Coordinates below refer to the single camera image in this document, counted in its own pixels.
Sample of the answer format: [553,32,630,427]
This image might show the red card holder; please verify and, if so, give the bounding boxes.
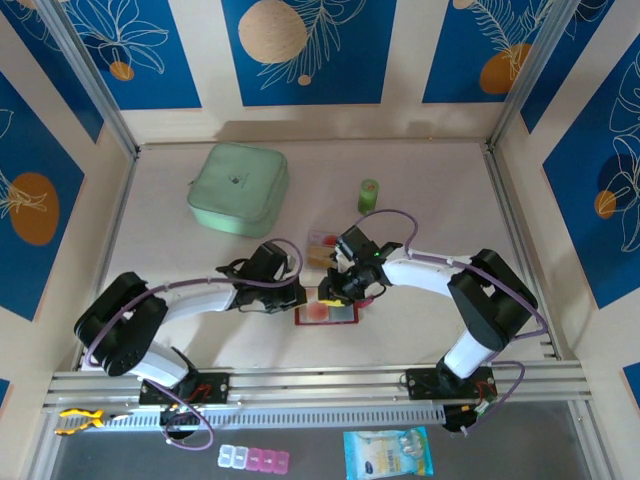
[294,287,375,328]

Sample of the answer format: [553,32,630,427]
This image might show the small snack packet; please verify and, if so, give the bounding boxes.
[308,229,347,248]

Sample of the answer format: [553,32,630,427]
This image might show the small green cylinder bottle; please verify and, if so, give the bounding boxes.
[357,178,380,216]

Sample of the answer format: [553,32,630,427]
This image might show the mint green zip case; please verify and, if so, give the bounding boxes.
[186,142,290,238]

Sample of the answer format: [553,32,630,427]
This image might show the blue wet wipes packet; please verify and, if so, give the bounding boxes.
[343,425,435,480]

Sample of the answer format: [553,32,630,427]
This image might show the white and pink pill organizer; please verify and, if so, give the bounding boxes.
[217,443,291,474]

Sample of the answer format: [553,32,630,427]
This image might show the aluminium mounting rail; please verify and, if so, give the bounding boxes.
[42,360,594,412]

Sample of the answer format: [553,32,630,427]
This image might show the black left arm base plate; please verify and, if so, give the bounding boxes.
[138,370,231,406]

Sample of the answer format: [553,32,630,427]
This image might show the grey slotted cable duct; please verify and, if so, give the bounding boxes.
[53,404,446,432]

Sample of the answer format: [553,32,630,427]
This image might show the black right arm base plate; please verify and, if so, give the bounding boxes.
[403,366,497,401]

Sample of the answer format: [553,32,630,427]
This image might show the aluminium table side rail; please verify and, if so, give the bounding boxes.
[74,149,139,371]
[484,144,571,361]

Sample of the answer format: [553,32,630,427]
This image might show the yellow handled pliers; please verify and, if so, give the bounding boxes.
[53,408,134,437]

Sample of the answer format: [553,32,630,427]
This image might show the aluminium frame post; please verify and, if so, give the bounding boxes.
[37,0,140,157]
[488,0,571,147]

